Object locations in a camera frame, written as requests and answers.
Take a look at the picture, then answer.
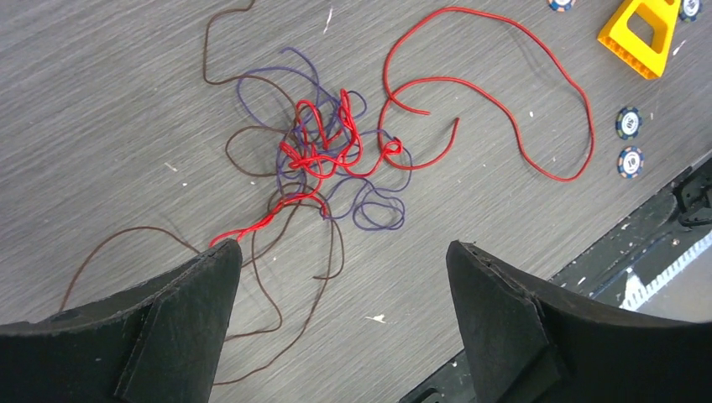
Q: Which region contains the purple wire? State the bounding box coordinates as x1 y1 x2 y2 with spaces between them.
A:
236 46 414 233

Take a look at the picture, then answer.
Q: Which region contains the poker chip centre table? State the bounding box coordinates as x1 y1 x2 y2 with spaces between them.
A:
547 0 576 13

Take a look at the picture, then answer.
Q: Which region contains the brown wire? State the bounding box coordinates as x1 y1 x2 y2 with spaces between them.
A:
58 0 346 386

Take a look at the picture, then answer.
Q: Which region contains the poker chip lower upper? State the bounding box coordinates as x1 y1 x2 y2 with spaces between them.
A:
615 107 643 140

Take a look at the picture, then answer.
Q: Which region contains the poker chip lowest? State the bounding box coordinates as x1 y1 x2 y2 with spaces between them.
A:
617 146 644 179

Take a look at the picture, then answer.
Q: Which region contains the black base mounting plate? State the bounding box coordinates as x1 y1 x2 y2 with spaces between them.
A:
405 161 711 402

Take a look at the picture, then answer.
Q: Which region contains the poker chip upper right pair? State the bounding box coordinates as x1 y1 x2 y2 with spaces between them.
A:
678 0 703 23

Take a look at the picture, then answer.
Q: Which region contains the white slotted cable duct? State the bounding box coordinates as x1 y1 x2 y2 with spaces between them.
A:
619 233 711 311

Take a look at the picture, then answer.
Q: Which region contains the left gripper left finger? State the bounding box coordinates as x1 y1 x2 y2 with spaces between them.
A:
1 240 243 402

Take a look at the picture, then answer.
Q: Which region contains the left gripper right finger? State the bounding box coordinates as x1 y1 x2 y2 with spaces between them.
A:
446 241 711 402

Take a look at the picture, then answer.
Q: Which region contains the yellow triangular plastic block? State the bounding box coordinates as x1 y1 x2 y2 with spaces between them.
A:
597 0 682 81

